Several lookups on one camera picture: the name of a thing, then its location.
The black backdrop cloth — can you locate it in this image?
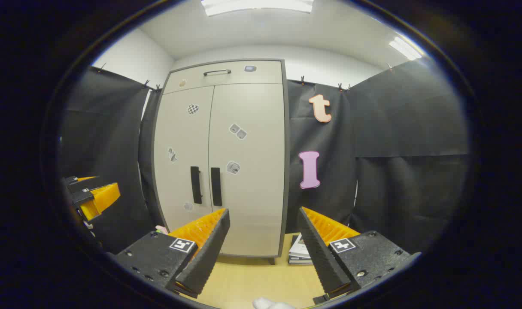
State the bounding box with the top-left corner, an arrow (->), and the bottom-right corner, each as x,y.
59,58 -> 470,254

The beige double-door shoe cabinet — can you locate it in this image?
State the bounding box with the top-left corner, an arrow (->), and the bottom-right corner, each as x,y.
152,59 -> 290,264

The stack of books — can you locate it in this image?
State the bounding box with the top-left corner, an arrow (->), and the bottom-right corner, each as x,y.
288,234 -> 315,265

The beige cabinet door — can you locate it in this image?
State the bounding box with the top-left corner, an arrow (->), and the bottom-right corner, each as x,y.
208,83 -> 286,257
154,86 -> 215,236

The small ceiling light panel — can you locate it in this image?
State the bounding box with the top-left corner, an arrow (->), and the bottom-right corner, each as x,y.
389,36 -> 422,61

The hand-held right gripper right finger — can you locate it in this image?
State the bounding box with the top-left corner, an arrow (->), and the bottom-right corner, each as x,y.
297,206 -> 422,301

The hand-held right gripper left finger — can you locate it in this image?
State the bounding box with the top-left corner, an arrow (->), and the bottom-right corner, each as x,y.
109,208 -> 231,299

